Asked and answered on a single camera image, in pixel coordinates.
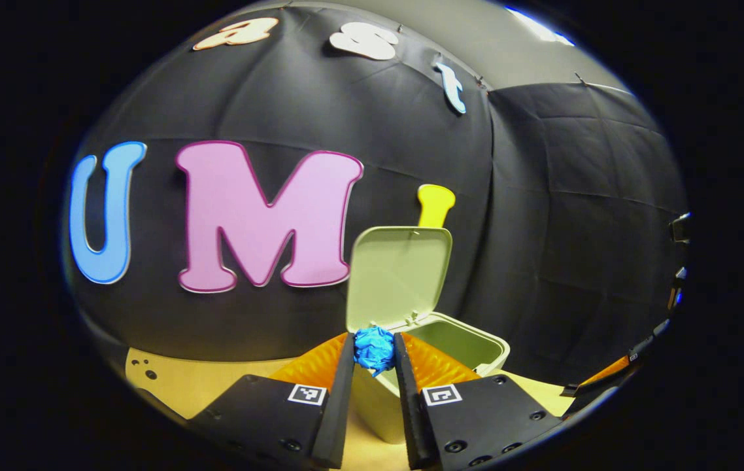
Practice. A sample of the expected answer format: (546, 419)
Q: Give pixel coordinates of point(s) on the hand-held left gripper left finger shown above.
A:
(339, 405)

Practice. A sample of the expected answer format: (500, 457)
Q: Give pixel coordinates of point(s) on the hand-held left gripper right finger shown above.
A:
(411, 405)

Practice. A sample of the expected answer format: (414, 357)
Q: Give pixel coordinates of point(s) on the blue paper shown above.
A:
(374, 350)

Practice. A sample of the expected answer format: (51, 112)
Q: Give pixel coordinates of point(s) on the wooden desktop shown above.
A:
(202, 386)

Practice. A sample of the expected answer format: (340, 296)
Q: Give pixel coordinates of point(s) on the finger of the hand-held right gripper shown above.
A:
(597, 378)

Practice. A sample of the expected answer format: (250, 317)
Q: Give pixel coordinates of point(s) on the black backdrop cloth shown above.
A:
(411, 144)

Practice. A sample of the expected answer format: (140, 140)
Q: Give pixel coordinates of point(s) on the pale green desktop garbage bin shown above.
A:
(398, 275)

